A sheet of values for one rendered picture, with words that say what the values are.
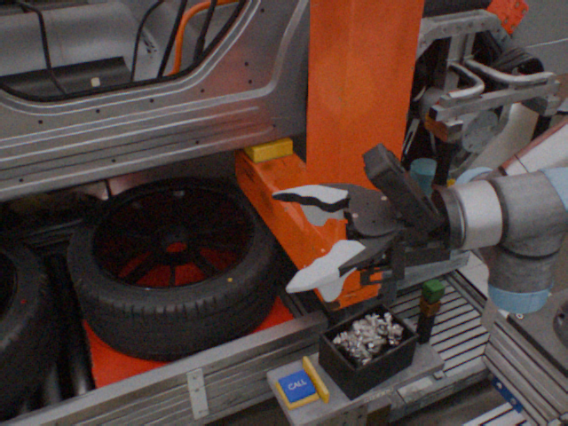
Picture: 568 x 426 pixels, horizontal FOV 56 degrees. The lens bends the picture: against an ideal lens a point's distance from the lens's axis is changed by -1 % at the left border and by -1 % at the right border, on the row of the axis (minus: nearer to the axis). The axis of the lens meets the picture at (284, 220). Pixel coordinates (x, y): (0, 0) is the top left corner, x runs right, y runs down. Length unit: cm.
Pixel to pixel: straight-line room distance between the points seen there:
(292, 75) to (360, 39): 61
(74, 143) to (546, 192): 119
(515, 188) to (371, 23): 52
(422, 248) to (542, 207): 14
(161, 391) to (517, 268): 109
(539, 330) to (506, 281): 41
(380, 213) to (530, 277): 21
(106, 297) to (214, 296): 30
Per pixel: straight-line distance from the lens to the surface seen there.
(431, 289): 136
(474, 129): 161
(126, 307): 155
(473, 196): 62
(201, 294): 153
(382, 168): 54
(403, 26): 110
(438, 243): 65
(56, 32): 227
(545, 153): 79
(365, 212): 61
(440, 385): 191
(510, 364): 127
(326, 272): 56
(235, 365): 158
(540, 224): 65
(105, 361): 174
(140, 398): 156
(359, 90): 110
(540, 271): 71
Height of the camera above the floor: 159
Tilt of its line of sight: 38 degrees down
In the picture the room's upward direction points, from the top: straight up
